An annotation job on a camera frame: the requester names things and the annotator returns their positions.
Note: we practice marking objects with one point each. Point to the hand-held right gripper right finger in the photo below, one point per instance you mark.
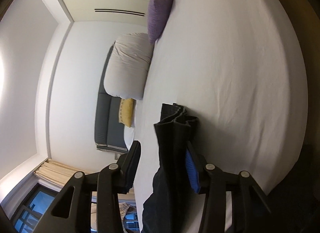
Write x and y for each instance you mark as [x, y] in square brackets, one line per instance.
[192, 173]

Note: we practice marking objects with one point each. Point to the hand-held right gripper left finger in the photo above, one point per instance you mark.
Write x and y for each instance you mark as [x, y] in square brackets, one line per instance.
[130, 173]

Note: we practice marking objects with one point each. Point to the black denim pants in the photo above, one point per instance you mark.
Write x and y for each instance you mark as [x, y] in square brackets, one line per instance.
[170, 147]

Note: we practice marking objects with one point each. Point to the white pillow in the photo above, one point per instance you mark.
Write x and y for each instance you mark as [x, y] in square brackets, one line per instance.
[128, 135]

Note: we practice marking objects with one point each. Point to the grey upholstered headboard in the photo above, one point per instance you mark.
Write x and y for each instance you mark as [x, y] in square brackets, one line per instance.
[107, 122]

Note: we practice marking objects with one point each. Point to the yellow cushion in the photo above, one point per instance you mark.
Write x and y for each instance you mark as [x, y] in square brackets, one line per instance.
[127, 112]

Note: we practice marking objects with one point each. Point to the cream curtain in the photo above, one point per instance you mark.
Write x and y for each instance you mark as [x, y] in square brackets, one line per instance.
[55, 173]

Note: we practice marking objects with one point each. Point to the black framed window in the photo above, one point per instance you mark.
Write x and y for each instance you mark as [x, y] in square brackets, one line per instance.
[32, 205]

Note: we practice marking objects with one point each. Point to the folded white duvet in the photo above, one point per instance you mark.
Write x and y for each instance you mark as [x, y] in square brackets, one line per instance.
[127, 67]

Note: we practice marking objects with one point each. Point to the bed with white sheet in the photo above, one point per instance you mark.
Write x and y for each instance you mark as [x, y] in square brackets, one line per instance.
[225, 60]

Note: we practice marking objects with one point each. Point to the purple cushion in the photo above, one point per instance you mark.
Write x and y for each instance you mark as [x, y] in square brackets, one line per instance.
[158, 15]

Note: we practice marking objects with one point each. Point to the wall socket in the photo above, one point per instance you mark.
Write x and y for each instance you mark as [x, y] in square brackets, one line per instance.
[117, 156]

